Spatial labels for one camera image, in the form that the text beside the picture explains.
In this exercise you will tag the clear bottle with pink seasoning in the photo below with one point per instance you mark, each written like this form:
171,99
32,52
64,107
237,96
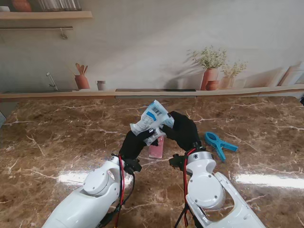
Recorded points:
156,148

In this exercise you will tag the blue plastic bag clip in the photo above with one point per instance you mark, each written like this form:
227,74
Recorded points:
218,143

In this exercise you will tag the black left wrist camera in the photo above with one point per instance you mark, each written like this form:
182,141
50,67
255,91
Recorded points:
133,166

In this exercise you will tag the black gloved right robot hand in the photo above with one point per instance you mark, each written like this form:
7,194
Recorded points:
185,133

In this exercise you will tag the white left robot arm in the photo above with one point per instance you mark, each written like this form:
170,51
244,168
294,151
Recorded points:
90,204

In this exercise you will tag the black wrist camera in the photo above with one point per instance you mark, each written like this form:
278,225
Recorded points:
133,166
177,162

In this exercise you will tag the grey blue board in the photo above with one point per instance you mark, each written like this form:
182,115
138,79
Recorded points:
1,118

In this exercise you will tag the printed kitchen backdrop banner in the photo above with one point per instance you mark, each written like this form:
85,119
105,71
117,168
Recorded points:
152,47

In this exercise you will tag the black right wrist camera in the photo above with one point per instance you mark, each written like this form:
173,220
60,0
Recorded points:
177,162

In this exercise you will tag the black object at table edge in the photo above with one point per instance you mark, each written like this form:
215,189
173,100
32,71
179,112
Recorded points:
302,99

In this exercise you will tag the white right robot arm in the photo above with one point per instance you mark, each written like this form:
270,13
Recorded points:
213,194

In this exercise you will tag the white blue seasoning refill bag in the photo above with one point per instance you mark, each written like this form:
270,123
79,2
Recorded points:
152,118

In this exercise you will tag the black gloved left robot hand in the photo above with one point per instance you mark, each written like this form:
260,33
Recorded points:
134,145

